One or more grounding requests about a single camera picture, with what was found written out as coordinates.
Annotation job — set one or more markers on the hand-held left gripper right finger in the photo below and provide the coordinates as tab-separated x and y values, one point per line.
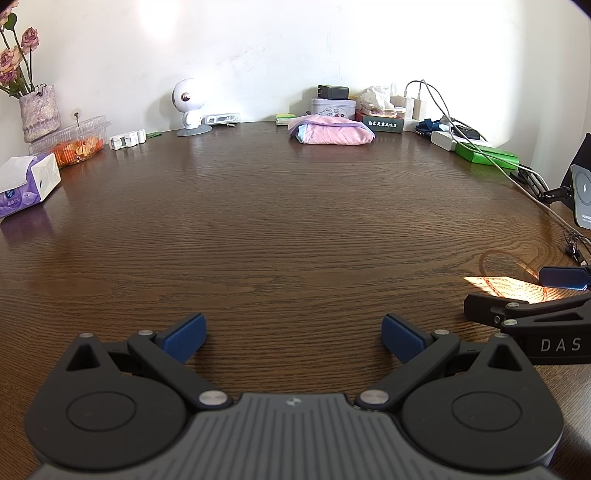
401	339

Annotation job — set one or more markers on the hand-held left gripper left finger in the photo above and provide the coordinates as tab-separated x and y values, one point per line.
187	339

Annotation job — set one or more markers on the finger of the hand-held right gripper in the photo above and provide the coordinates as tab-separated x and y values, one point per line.
565	278
489	307

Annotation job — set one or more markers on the pink blue mesh vest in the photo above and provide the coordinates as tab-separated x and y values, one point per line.
332	131

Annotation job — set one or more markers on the black keyring clip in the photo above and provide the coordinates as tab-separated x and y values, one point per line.
575	251

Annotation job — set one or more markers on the white power strip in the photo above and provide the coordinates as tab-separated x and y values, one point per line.
443	141

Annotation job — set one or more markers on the small black device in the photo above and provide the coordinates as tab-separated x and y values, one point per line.
468	134

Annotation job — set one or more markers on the white plastic holder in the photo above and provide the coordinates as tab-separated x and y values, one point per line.
127	140

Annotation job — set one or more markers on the white power adapter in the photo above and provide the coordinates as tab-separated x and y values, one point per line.
418	110
399	102

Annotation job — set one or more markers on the dark green tissue box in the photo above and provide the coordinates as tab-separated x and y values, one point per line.
381	123

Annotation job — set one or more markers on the purple white tissue pack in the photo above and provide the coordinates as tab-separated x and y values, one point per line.
39	177

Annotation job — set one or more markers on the clear plastic fruit container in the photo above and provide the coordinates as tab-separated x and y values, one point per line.
76	147

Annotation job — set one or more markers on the white flat gadget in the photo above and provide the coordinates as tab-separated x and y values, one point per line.
221	118

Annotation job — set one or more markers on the white crumpled tissue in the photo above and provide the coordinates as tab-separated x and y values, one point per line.
376	97

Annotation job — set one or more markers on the white printed tin box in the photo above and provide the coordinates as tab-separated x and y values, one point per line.
332	110

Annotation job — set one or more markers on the small green white box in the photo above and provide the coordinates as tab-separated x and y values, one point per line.
284	119

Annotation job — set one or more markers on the white robot-shaped desk fan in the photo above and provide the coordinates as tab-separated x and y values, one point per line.
184	94

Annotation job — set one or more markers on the black charger block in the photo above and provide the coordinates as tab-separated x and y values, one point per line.
332	92

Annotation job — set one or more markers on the mottled pink white vase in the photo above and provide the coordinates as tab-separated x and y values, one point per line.
39	113

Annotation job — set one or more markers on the dried pink rose bouquet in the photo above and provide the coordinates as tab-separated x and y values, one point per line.
11	60

